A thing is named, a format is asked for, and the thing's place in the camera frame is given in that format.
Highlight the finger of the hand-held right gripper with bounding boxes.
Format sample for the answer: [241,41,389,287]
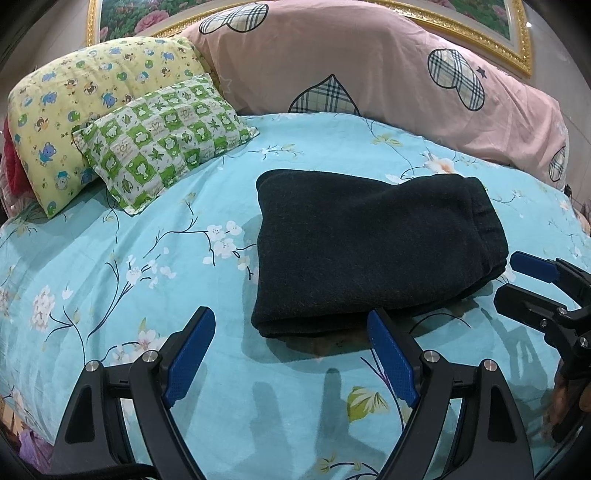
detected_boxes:
[509,250,591,306]
[493,282,591,366]

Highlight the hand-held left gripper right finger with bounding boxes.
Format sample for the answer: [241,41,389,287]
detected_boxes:
[367,308,536,480]

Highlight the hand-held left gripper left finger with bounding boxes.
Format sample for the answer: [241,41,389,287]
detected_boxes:
[48,305,217,480]

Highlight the dark pants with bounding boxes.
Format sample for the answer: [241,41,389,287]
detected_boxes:
[250,169,510,340]

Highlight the person's right hand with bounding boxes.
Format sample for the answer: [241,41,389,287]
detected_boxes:
[549,368,581,432]

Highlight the blue floral bed sheet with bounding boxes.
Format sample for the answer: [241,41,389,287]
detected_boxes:
[0,111,591,480]

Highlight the purple cloth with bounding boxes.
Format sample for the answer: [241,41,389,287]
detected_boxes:
[8,427,54,472]

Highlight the green checked pillow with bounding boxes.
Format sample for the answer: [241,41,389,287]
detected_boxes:
[71,74,260,217]

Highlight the pink quilt with checked hearts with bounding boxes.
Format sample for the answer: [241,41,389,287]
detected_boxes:
[178,0,571,191]

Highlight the red cloth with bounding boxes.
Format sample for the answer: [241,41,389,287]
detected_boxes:
[0,117,29,200]

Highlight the yellow printed pillow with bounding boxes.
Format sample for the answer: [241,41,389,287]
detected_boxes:
[7,36,208,220]

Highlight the gold framed floral painting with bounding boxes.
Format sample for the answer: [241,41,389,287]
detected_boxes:
[87,0,533,77]

